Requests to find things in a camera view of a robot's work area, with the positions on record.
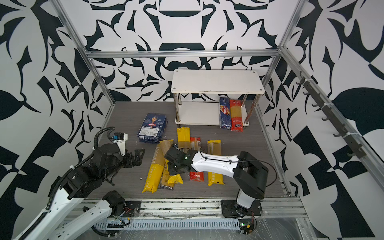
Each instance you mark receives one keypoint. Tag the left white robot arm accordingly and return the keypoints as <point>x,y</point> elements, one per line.
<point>72,188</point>

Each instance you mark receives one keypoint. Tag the small circuit board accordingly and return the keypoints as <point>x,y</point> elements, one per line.
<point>246,226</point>

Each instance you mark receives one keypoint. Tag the white two-tier shelf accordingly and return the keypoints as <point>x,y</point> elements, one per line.
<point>197,93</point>

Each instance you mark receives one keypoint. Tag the red yellow spaghetti bag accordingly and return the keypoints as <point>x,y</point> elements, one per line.
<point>236,115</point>

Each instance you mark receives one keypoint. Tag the yellow Pastatime bag leftmost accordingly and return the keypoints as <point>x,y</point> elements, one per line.
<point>155,172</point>

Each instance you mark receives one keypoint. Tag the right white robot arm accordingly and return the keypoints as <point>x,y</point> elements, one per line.
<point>249,173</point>

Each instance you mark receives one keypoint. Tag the aluminium frame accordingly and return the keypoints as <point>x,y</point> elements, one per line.
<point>371,161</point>

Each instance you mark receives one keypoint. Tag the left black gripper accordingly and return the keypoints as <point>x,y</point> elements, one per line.
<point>130,161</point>

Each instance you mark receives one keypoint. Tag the blue Barilla pasta box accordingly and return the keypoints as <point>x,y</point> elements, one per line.
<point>152,128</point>

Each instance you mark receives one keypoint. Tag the wall hook rack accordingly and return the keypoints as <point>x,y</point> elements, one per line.
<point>334,117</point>

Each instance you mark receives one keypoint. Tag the yellow spaghetti bag short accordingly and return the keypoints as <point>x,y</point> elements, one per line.
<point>184,138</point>

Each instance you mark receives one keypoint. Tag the white slotted cable duct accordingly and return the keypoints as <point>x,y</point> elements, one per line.
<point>174,224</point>

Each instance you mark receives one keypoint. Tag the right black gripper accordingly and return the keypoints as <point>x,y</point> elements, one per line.
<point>171,169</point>

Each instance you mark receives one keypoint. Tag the blue Barilla spaghetti bag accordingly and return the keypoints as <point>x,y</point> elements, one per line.
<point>225,115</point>

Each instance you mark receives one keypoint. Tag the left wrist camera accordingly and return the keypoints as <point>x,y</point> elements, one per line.
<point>120,139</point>

